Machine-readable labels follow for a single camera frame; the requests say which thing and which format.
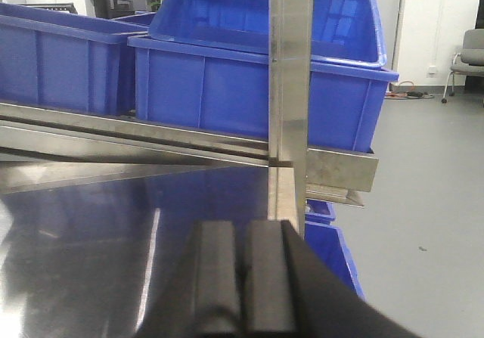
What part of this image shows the blue plastic bin left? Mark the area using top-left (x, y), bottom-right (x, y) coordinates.
top-left (1, 3), bottom-right (147, 116)

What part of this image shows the blue bin tilted inside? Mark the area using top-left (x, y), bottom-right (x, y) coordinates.
top-left (148, 0), bottom-right (387, 69)

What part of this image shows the blue bin lower shelf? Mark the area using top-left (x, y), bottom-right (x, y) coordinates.
top-left (304, 199), bottom-right (365, 299)

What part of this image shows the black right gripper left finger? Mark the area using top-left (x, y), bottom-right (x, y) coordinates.
top-left (140, 221), bottom-right (239, 337)

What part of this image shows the blue plastic bin right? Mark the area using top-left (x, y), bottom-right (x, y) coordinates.
top-left (128, 36), bottom-right (399, 152)

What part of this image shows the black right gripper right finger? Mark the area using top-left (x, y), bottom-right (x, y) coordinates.
top-left (244, 220), bottom-right (415, 337)

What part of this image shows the orange floor cable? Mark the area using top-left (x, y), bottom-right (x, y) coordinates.
top-left (385, 81), bottom-right (435, 101)

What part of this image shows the grey office chair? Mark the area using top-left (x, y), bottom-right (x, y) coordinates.
top-left (441, 29), bottom-right (483, 104)

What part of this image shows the blue plastic bin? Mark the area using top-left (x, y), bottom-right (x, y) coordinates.
top-left (1, 3), bottom-right (147, 116)
top-left (128, 36), bottom-right (399, 152)

